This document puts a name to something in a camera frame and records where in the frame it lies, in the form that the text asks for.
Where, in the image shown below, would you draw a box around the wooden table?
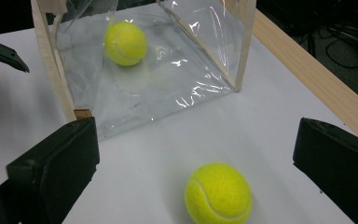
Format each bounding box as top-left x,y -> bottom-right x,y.
251,8 -> 358,147

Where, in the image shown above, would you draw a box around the clear tote bag beige trim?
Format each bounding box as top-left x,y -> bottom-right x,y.
31,0 -> 257,141

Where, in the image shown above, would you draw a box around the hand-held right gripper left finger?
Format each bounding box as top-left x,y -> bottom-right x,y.
6,116 -> 101,224

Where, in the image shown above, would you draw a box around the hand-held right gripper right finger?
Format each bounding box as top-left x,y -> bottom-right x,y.
293,117 -> 358,224

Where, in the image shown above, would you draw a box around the black floor cables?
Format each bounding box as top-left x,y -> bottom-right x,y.
304,18 -> 358,70

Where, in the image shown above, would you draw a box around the yellow tennis ball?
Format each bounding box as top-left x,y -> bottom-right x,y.
184,161 -> 254,224
103,21 -> 148,67

